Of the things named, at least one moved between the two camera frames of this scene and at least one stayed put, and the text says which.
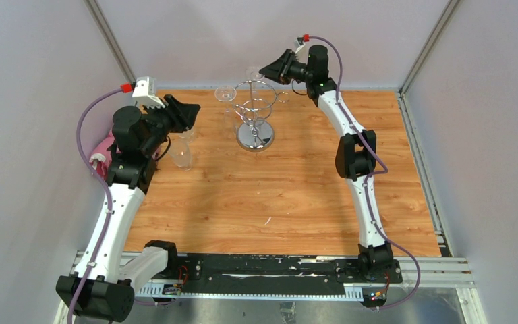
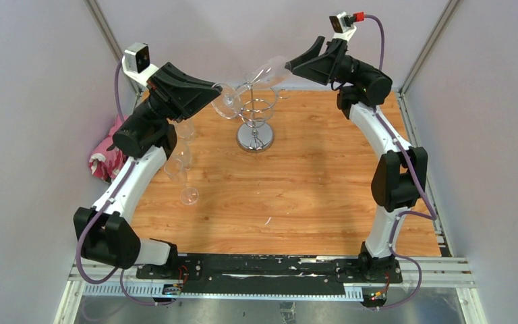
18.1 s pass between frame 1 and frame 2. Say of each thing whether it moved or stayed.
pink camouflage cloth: stayed
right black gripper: moved
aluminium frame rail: stayed
